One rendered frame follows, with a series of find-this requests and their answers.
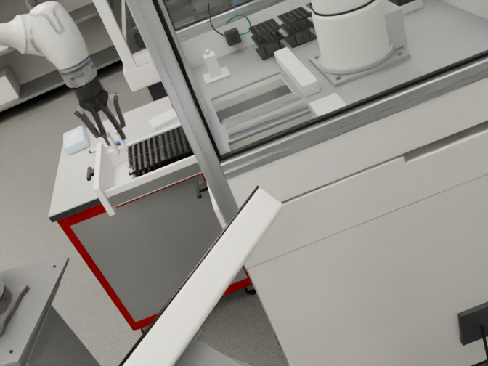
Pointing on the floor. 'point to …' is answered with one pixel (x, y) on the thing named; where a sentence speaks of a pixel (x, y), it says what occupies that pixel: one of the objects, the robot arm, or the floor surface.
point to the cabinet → (387, 287)
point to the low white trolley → (137, 228)
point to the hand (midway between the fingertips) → (117, 141)
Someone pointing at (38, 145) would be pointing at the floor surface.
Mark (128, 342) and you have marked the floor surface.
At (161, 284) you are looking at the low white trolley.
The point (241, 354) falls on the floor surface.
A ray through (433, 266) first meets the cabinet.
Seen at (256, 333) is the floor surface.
